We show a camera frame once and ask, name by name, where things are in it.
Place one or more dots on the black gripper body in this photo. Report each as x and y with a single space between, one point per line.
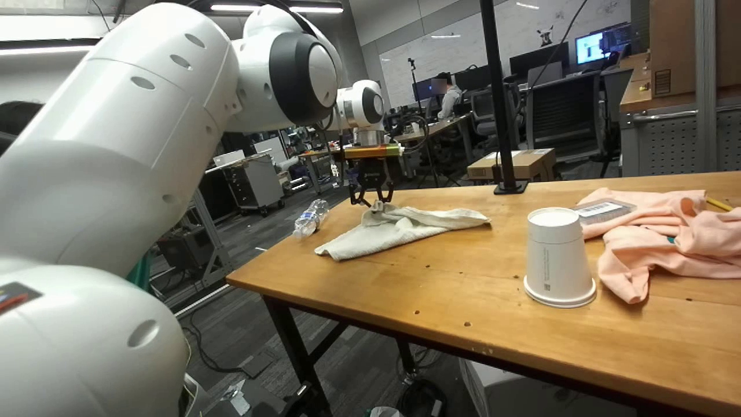
369 175

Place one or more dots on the white cloth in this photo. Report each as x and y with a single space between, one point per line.
398 225

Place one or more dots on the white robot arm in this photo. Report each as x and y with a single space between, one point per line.
106 170

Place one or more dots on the pink cloth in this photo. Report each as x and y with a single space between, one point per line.
673 233

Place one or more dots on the clear plastic water bottle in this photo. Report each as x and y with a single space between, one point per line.
312 219

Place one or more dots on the seated person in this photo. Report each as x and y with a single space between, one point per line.
451 94

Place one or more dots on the black vertical pole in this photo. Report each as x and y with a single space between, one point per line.
509 184

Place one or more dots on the cardboard box on stool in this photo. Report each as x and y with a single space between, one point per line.
527 166

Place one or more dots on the white paper cup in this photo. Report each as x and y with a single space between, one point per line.
556 267

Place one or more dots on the small grey card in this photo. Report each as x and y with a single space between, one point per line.
601 211

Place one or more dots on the computer monitor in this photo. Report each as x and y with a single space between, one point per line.
605 45

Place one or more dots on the grey drawer cabinet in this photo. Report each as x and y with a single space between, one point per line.
659 135

